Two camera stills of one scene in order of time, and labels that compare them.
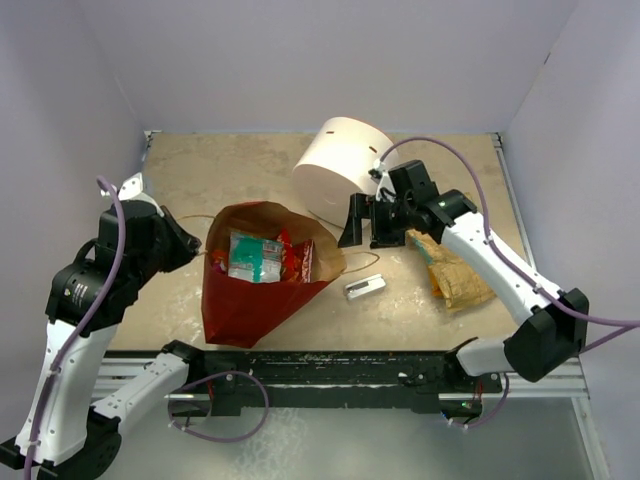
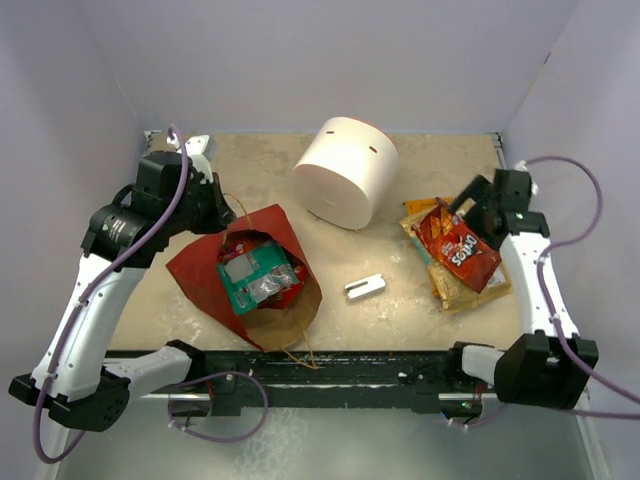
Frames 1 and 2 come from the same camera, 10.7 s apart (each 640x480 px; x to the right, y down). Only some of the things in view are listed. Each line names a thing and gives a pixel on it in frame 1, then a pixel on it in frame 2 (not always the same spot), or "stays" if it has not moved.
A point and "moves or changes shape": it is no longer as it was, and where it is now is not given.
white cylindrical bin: x=336 y=168 stays
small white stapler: x=364 y=286 stays
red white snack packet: x=297 y=259 -> x=451 y=245
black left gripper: x=188 y=244 -> x=222 y=214
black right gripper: x=363 y=206 -> x=478 y=191
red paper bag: x=241 y=313 moves or changes shape
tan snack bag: x=450 y=281 stays
